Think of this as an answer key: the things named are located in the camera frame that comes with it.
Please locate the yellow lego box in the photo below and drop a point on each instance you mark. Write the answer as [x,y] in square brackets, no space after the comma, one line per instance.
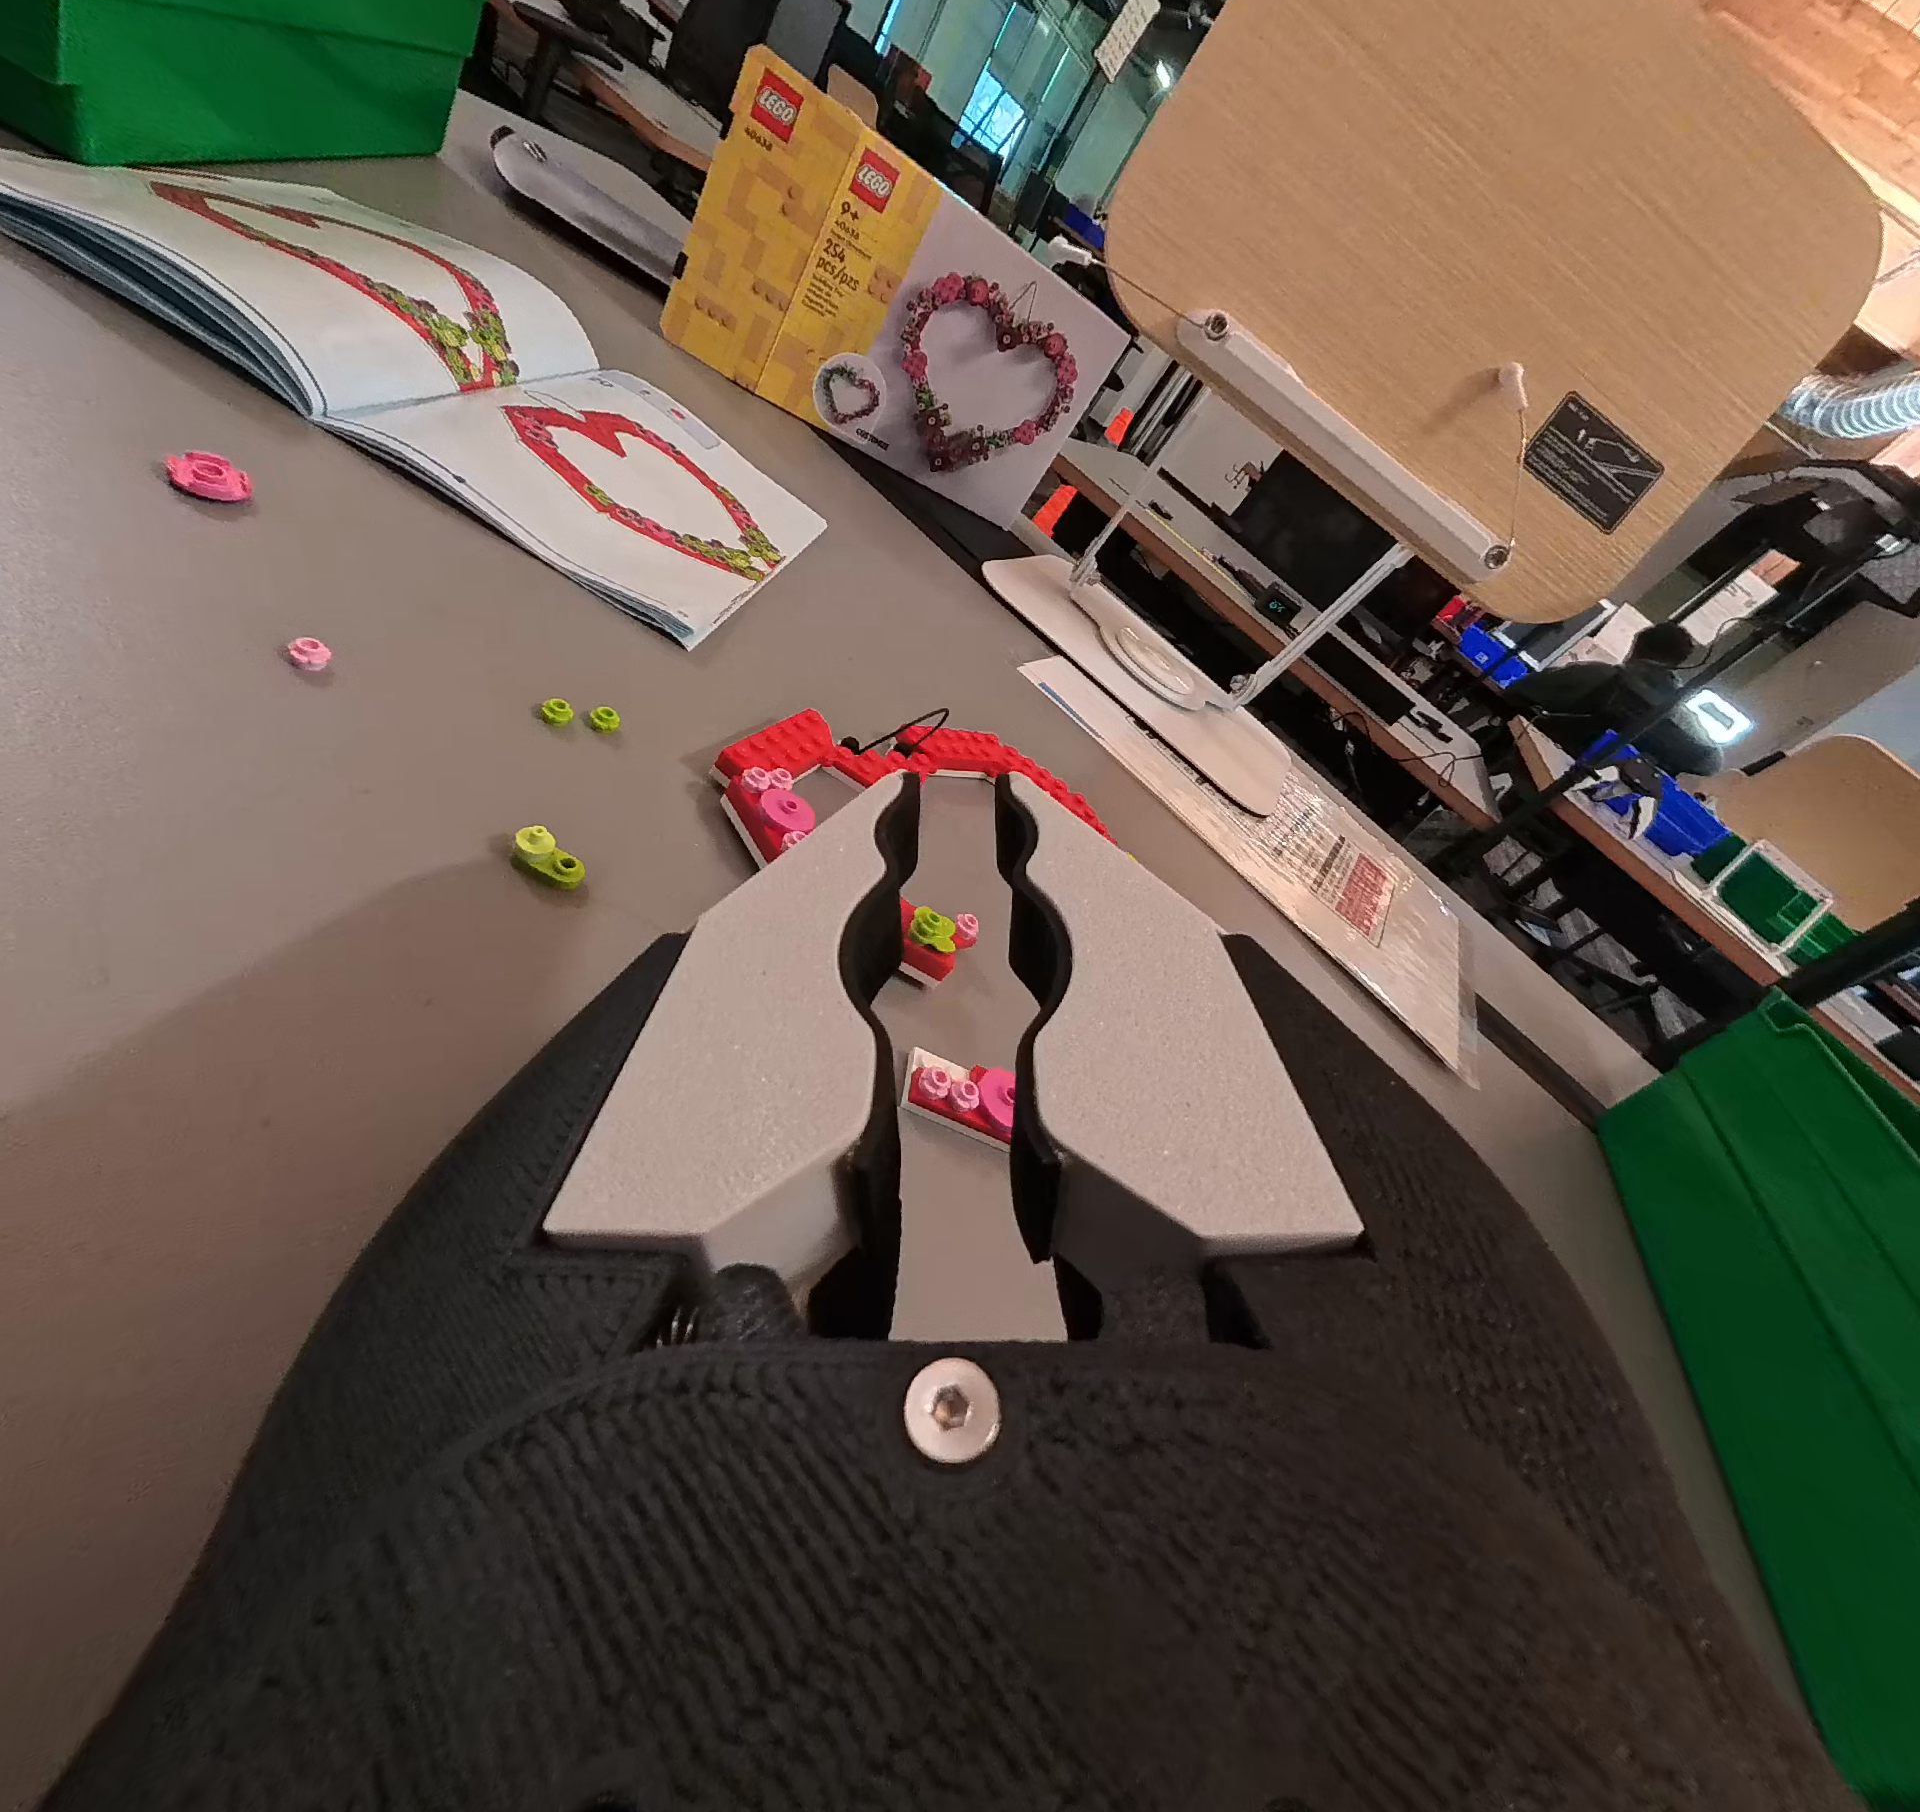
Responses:
[795,237]

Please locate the clear sleeve red label sheet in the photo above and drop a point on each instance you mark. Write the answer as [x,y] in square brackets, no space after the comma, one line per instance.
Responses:
[1351,883]

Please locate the red lego heart frame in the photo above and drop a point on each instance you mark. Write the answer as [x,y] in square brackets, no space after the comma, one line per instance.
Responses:
[780,746]

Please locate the orange object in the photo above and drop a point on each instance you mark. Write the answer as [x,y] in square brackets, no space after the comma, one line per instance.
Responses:
[1061,508]

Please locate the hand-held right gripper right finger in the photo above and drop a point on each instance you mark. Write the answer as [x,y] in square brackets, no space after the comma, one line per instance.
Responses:
[1171,1091]

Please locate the open lego instruction booklet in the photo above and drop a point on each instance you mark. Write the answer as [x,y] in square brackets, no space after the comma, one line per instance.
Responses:
[345,311]

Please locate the green double lego piece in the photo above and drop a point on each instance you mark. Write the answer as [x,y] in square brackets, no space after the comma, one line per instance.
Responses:
[546,858]

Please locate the small green bins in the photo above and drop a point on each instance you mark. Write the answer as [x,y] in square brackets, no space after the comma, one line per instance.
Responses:
[1779,904]

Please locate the magenta round lego plate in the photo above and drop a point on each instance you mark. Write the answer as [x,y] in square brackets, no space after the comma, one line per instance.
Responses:
[206,474]

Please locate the wooden panel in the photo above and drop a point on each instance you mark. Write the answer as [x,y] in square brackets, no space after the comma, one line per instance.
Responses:
[1824,824]

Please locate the row of blue bins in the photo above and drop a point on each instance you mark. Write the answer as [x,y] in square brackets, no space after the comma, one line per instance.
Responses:
[1649,800]

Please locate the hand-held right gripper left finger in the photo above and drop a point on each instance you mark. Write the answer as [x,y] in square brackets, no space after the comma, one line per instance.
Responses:
[734,1091]

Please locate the silver flexible duct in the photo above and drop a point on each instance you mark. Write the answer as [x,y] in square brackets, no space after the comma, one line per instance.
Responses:
[1852,404]

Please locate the black monitor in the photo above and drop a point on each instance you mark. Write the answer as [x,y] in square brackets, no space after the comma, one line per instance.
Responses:
[807,18]
[716,18]

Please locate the hanging white sign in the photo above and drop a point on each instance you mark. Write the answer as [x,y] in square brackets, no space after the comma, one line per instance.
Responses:
[1129,27]

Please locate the long wooden desk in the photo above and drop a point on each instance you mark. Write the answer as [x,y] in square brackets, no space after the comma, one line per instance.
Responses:
[1201,551]

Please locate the small pink lego stud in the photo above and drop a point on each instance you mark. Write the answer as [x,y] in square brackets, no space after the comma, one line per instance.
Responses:
[309,652]

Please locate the wooden panel desk lamp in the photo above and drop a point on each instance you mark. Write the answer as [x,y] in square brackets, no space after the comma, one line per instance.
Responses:
[1472,192]

